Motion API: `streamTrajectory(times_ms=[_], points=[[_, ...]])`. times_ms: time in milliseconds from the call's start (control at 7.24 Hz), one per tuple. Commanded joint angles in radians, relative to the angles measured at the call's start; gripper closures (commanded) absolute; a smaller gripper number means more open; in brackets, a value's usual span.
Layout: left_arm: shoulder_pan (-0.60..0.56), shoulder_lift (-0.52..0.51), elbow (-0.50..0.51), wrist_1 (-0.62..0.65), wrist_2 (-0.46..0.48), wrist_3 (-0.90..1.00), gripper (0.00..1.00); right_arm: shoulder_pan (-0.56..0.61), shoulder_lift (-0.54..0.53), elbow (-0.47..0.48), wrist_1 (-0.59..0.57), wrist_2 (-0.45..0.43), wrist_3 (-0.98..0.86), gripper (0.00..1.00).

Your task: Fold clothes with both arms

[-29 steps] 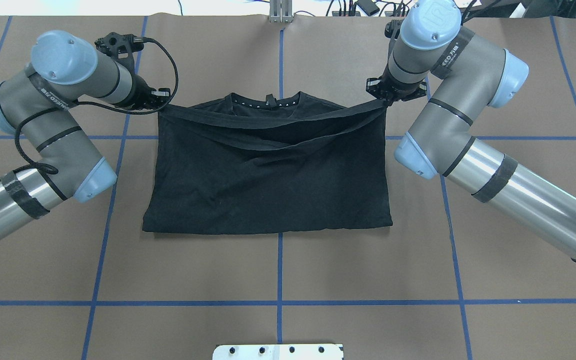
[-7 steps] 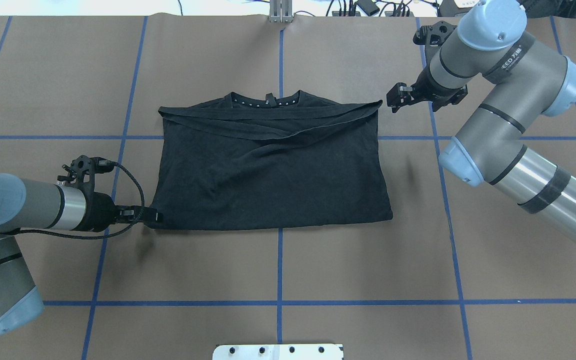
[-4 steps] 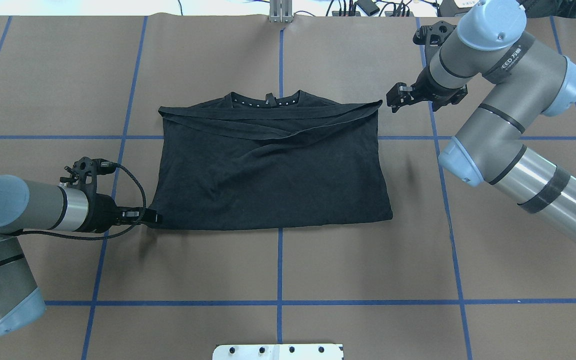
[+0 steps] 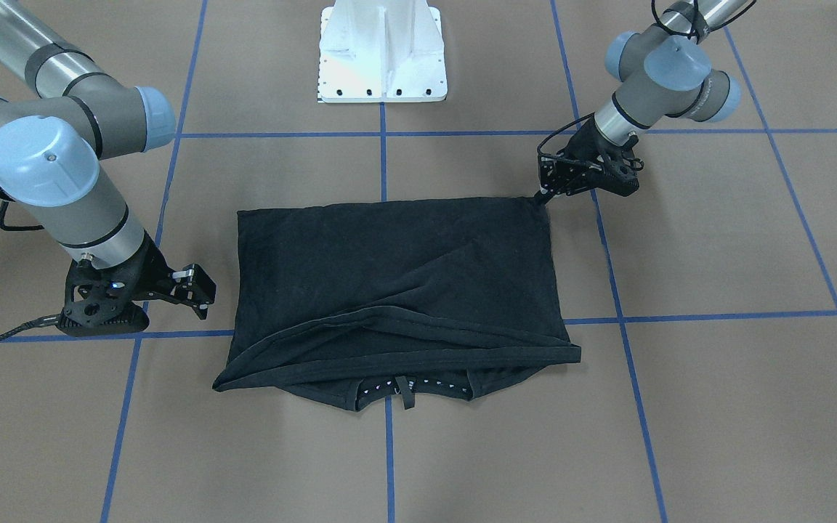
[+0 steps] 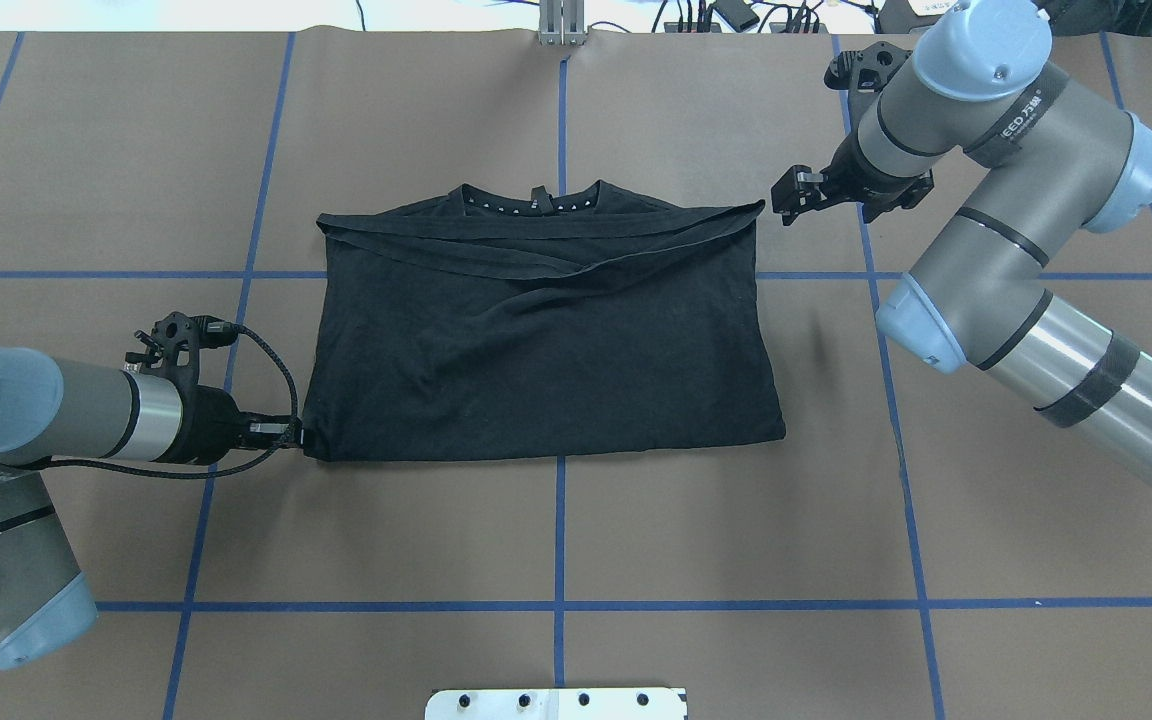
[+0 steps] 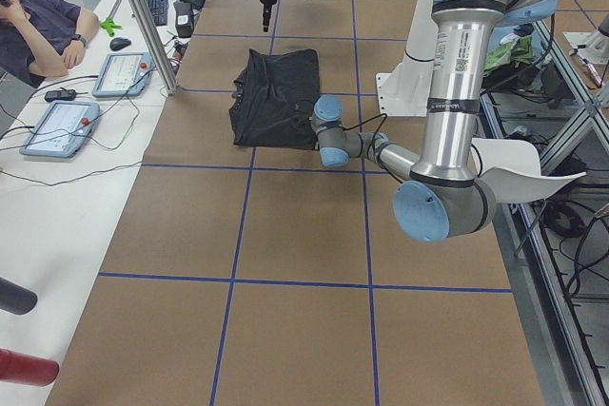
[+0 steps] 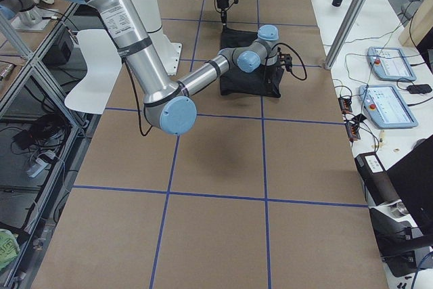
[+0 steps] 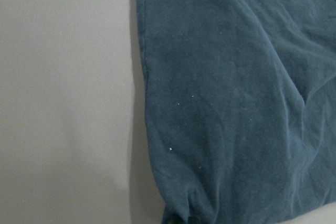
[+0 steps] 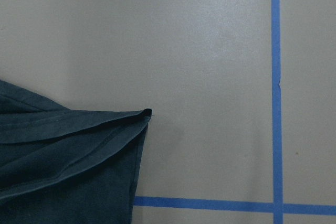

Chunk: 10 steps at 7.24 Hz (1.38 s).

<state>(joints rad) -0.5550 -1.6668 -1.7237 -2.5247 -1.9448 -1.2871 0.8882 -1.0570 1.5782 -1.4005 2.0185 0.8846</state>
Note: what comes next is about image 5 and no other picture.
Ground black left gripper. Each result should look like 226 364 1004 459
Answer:
175 386 303 465

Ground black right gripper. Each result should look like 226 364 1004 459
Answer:
771 132 934 225

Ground black printed t-shirt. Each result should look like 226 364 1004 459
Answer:
302 181 786 462

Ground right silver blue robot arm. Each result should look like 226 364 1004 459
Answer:
771 1 1152 486

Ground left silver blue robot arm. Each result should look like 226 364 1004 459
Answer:
0 346 300 670

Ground aluminium frame post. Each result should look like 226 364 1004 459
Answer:
538 0 588 47

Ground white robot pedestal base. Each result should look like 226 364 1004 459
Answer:
424 687 690 719

